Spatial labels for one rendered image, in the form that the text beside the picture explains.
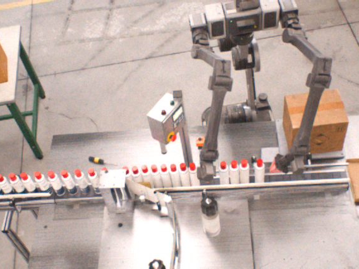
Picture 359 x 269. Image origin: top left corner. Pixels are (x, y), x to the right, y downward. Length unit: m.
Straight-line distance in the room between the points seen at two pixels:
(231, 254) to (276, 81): 2.22
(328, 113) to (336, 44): 2.07
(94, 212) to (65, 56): 2.43
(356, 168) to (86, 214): 1.55
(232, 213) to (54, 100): 2.43
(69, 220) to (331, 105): 1.60
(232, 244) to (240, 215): 0.17
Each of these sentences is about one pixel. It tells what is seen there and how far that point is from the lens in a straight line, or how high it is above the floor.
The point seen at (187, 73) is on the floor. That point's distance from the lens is 4.79.
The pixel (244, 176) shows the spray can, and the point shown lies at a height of 0.98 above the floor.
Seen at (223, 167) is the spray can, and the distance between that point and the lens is 2.84.
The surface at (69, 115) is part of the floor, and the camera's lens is 4.70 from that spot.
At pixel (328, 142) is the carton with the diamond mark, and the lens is 3.12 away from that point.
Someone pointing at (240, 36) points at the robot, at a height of 1.37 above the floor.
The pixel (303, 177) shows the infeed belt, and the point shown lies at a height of 0.88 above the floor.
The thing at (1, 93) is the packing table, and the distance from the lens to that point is 3.97.
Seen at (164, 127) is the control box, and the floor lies 1.43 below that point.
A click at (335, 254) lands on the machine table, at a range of 2.90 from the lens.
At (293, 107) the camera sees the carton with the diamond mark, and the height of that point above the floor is 1.12.
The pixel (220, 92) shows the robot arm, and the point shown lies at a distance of 2.54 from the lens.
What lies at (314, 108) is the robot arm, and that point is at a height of 1.38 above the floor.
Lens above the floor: 3.44
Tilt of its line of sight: 52 degrees down
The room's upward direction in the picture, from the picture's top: 11 degrees counter-clockwise
